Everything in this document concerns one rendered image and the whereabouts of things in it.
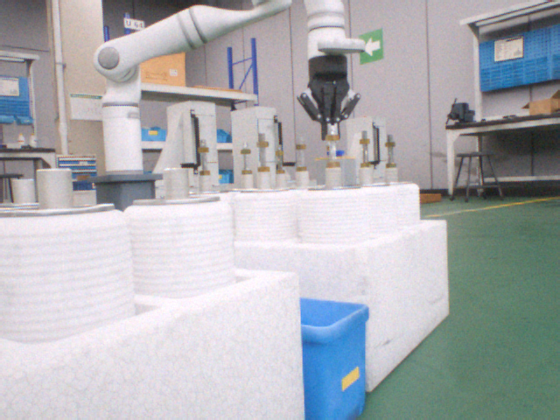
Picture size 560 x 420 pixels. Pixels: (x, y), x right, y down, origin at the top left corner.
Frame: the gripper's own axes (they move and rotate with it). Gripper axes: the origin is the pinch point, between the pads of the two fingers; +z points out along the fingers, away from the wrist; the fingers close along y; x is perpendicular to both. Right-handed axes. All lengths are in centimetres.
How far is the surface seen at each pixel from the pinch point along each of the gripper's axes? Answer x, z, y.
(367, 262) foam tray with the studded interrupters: 34.7, 18.9, 12.1
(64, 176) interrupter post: 52, 7, 44
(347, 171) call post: -12.9, 7.1, -9.9
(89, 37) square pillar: -646, -194, 48
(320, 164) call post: -15.9, 5.3, -4.7
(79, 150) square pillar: -636, -43, 70
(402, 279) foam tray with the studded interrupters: 26.9, 23.4, 2.3
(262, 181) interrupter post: 15.8, 8.4, 19.0
